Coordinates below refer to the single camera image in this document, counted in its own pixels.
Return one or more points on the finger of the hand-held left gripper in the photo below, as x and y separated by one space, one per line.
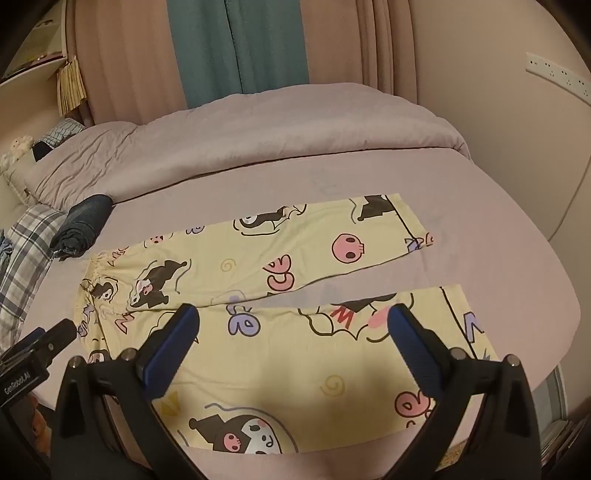
62 333
32 338

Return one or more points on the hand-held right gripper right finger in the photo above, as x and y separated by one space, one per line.
415 355

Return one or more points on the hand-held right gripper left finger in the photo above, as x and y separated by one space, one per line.
171 355

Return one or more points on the yellow cartoon print pants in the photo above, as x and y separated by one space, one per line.
304 251

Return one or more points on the plaid checkered cloth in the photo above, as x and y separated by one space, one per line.
27 263

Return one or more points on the bed with pink sheet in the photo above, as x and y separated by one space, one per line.
485 286

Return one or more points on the dark rolled cloth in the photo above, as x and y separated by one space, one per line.
85 221

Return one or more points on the stack of books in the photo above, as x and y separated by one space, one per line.
565 438

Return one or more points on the white plush toy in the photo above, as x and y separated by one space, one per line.
16 150

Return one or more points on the blue checked cloth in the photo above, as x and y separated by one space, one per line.
62 131

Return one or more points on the pink duvet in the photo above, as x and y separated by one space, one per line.
277 138

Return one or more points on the pink curtain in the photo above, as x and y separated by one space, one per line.
364 41
129 60

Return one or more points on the white shelf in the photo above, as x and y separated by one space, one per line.
34 50

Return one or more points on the teal curtain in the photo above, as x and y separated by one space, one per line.
231 50

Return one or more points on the white power strip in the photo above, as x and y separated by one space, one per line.
561 74

